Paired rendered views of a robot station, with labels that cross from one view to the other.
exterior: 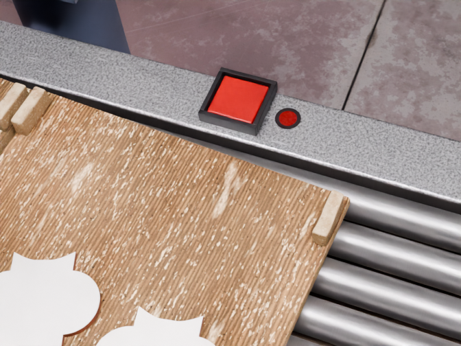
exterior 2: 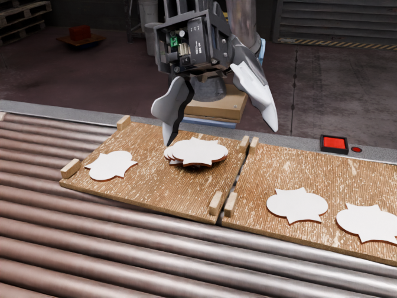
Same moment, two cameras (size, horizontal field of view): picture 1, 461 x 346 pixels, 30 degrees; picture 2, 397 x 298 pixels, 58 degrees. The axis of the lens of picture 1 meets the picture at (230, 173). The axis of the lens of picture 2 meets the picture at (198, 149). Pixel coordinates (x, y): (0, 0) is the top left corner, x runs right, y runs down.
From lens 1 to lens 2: 68 cm
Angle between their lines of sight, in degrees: 27
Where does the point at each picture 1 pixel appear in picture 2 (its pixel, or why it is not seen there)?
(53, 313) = (308, 207)
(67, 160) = (277, 161)
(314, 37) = not seen: hidden behind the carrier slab
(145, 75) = (288, 139)
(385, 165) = not seen: outside the picture
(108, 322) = (334, 210)
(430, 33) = not seen: hidden behind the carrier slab
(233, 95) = (331, 142)
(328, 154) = (381, 158)
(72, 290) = (311, 199)
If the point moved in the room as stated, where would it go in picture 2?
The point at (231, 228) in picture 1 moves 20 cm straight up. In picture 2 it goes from (364, 178) to (386, 106)
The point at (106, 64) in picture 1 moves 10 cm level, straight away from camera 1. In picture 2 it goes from (270, 137) to (252, 123)
